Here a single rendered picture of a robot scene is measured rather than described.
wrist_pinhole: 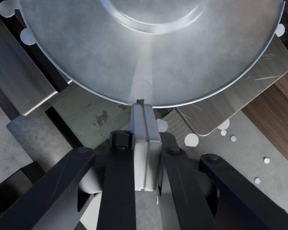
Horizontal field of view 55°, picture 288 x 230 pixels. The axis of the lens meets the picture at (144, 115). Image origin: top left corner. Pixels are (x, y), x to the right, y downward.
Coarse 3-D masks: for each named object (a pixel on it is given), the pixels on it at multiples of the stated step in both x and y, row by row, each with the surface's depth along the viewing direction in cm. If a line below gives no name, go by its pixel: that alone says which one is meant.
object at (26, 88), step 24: (0, 0) 37; (0, 24) 36; (24, 24) 36; (0, 48) 36; (24, 48) 37; (0, 72) 36; (24, 72) 36; (48, 72) 37; (24, 96) 36; (48, 96) 36
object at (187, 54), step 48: (48, 0) 29; (96, 0) 29; (144, 0) 29; (192, 0) 29; (240, 0) 30; (48, 48) 29; (96, 48) 29; (144, 48) 29; (192, 48) 30; (240, 48) 30; (192, 96) 30
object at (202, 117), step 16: (272, 48) 31; (256, 64) 30; (272, 64) 31; (240, 80) 30; (256, 80) 30; (272, 80) 31; (224, 96) 30; (240, 96) 30; (256, 96) 31; (192, 112) 30; (208, 112) 30; (224, 112) 30; (192, 128) 30; (208, 128) 30
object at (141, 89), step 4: (140, 80) 29; (144, 80) 29; (136, 84) 29; (140, 84) 29; (144, 84) 29; (148, 84) 29; (132, 88) 29; (136, 88) 29; (140, 88) 29; (144, 88) 29; (148, 88) 29; (132, 92) 29; (136, 92) 29; (140, 92) 29; (144, 92) 29; (148, 92) 29; (136, 96) 29; (140, 96) 29; (144, 96) 29; (148, 96) 29
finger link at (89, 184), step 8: (96, 160) 13; (104, 160) 13; (96, 168) 13; (104, 168) 13; (88, 176) 13; (96, 176) 13; (104, 176) 13; (80, 184) 13; (88, 184) 13; (96, 184) 13; (80, 192) 13; (88, 192) 13; (96, 192) 13
